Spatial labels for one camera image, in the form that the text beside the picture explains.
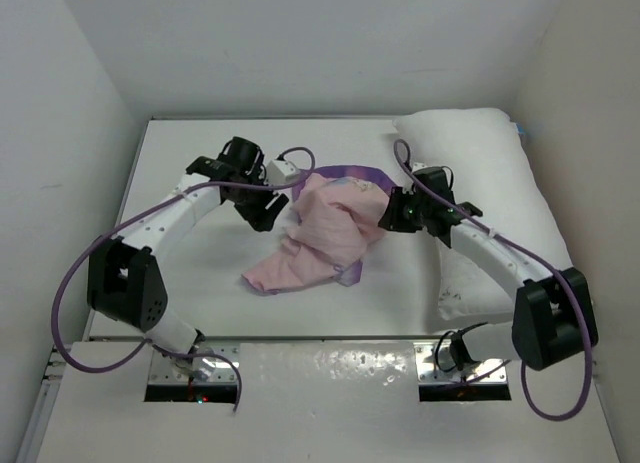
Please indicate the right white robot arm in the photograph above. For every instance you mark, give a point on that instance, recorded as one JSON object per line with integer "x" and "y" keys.
{"x": 552, "y": 316}

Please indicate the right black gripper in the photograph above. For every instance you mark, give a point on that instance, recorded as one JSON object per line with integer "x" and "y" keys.
{"x": 391, "y": 219}

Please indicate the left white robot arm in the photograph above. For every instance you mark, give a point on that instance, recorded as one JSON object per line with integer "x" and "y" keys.
{"x": 125, "y": 282}

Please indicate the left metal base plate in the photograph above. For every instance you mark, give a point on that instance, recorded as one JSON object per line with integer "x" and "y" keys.
{"x": 204, "y": 371}

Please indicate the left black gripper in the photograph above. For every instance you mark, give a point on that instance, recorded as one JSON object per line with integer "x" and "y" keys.
{"x": 262, "y": 217}

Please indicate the white pillow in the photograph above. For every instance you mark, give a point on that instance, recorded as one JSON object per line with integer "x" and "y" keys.
{"x": 491, "y": 170}

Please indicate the pink princess pillowcase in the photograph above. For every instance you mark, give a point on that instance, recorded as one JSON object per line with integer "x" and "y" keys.
{"x": 338, "y": 210}

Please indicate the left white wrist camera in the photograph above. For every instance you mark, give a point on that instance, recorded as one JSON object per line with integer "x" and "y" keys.
{"x": 281, "y": 172}

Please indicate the white foam front board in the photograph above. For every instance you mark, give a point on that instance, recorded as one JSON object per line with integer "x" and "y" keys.
{"x": 331, "y": 402}

